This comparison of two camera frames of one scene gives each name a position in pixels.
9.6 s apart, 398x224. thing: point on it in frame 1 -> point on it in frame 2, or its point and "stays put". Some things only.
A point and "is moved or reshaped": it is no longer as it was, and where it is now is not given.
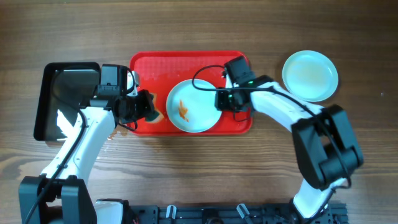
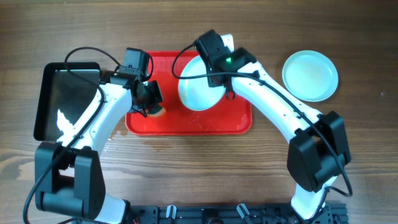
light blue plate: [310, 76] stays put
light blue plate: [310, 85] stays put
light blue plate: [191, 110] is moved or reshaped
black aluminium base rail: [337, 213] stays put
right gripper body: [229, 100] -> [211, 83]
